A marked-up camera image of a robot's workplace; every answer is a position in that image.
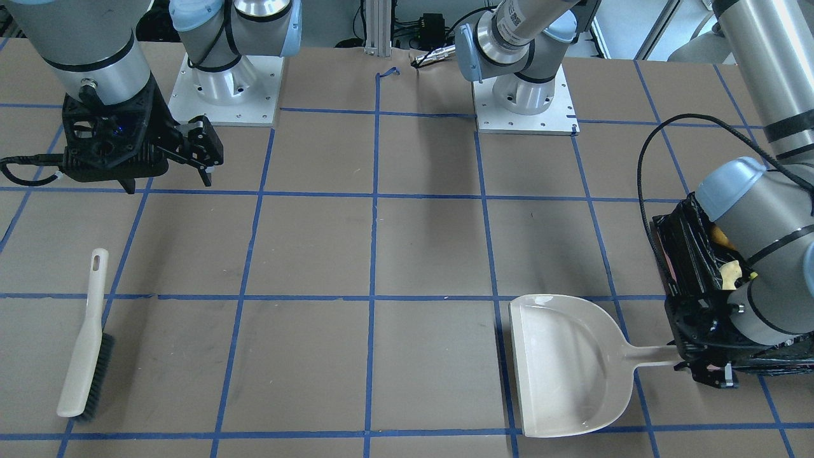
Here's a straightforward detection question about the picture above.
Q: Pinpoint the grey office chair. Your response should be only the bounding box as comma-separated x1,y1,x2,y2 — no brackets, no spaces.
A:
668,12,736,64

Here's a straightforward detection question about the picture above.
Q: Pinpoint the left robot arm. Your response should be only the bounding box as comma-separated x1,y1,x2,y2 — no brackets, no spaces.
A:
637,1,812,389

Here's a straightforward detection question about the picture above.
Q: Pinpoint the yellow toy pepper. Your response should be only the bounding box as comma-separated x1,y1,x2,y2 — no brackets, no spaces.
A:
709,224,736,250

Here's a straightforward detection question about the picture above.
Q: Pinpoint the beige hand brush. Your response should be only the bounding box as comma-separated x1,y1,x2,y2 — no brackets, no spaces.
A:
57,247,114,422

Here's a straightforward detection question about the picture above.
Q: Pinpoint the beige toy food slice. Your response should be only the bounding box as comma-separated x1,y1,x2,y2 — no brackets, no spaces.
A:
719,260,743,291

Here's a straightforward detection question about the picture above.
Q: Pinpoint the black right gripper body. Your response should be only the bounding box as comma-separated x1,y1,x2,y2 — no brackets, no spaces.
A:
60,76,185,183

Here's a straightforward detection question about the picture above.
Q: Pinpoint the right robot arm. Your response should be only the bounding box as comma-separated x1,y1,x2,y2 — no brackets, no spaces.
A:
2,1,302,194

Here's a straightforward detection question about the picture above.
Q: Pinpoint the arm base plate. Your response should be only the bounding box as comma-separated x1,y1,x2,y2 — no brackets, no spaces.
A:
168,55,285,127
472,66,581,136

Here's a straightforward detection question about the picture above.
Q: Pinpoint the beige plastic dustpan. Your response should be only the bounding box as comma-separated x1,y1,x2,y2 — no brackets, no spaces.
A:
509,294,680,438

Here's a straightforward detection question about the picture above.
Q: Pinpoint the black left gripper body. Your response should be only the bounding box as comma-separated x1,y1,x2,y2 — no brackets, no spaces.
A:
664,296,751,366

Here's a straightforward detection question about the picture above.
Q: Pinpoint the bin with black bag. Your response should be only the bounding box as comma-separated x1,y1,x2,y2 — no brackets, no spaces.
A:
652,191,814,375

